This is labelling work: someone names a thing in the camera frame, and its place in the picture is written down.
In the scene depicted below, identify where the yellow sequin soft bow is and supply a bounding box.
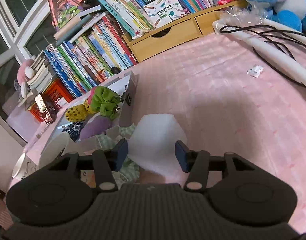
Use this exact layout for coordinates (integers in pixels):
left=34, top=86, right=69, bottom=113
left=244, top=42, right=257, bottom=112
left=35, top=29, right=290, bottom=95
left=65, top=99, right=96, bottom=123

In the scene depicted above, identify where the pink and green soft toy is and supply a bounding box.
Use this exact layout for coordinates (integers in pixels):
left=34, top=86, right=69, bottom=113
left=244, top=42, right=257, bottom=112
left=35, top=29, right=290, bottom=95
left=86, top=86, right=121, bottom=120

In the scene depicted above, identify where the green checked cloth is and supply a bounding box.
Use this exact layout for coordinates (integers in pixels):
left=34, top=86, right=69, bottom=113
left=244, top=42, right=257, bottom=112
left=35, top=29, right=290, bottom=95
left=95, top=124, right=140, bottom=189

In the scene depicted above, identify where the grey shallow box tray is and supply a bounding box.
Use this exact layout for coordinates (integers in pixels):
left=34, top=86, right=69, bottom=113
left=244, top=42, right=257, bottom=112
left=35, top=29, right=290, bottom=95
left=37, top=70, right=139, bottom=169

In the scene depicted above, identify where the dark blue floral cloth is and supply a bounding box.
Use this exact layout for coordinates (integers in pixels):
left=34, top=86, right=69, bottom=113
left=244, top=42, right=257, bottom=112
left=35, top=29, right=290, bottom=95
left=62, top=121, right=85, bottom=142

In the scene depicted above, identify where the black binder clip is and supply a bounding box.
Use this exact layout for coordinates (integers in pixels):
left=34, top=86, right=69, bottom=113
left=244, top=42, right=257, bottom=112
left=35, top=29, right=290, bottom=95
left=120, top=85, right=132, bottom=106

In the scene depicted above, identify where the pink bed cloth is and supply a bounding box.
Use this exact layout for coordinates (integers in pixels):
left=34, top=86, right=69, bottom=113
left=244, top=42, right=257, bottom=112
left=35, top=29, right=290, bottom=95
left=7, top=28, right=306, bottom=233

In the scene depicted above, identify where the red plastic crate left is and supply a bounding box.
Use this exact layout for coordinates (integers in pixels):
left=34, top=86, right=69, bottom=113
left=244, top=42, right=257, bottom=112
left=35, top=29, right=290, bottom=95
left=28, top=78, right=74, bottom=122

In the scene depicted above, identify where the smartphone on stand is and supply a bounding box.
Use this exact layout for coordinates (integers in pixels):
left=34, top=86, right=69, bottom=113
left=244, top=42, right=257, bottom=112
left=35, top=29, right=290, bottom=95
left=35, top=94, right=57, bottom=124

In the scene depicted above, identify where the small black object by books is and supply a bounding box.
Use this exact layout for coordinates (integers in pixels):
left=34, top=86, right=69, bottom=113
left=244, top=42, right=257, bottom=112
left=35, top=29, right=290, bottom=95
left=111, top=67, right=121, bottom=74

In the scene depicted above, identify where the stack of lying books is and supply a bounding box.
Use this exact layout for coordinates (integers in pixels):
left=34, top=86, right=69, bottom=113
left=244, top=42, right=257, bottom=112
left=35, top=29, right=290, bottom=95
left=17, top=51, right=57, bottom=107

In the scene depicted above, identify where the crumpled white paper scrap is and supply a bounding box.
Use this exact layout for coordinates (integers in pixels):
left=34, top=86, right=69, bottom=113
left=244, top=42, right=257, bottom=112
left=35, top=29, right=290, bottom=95
left=246, top=65, right=264, bottom=78

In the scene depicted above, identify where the row of upright books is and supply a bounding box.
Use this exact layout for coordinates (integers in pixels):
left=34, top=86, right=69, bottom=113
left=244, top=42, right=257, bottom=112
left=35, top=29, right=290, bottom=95
left=44, top=0, right=233, bottom=98

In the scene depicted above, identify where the pink plush rabbit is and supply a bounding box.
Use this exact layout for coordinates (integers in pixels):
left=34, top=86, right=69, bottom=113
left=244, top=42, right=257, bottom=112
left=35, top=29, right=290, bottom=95
left=17, top=56, right=36, bottom=99

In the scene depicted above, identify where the wooden drawer shelf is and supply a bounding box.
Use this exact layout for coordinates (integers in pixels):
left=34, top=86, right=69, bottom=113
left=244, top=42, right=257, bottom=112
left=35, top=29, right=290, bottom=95
left=123, top=0, right=247, bottom=62

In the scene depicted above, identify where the white label printer box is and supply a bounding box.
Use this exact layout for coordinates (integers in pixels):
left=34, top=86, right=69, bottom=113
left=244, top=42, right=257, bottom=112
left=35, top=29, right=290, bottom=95
left=144, top=0, right=186, bottom=28

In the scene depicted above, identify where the clear plastic wrap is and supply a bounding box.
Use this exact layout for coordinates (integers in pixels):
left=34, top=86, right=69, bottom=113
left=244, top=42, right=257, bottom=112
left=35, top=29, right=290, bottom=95
left=218, top=6, right=268, bottom=27

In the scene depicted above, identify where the triangular pink toy house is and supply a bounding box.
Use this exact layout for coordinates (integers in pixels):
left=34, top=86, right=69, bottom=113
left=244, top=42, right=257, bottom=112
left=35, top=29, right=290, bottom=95
left=48, top=0, right=88, bottom=31

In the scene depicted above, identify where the black cable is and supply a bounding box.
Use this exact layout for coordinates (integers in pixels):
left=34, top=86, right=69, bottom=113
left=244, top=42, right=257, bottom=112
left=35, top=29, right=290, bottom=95
left=219, top=24, right=306, bottom=88

